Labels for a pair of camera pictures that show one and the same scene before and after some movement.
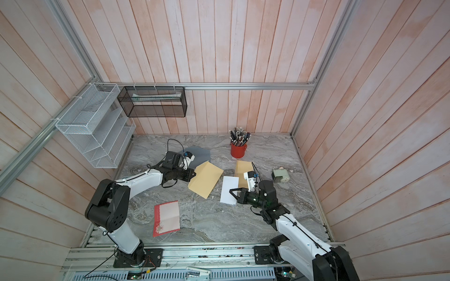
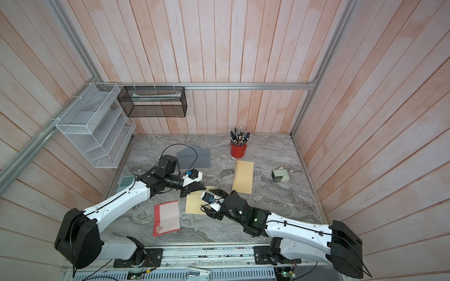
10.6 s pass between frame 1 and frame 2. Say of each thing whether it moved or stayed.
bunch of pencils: stayed
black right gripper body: moved
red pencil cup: stayed
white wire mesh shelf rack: stayed
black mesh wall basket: stayed
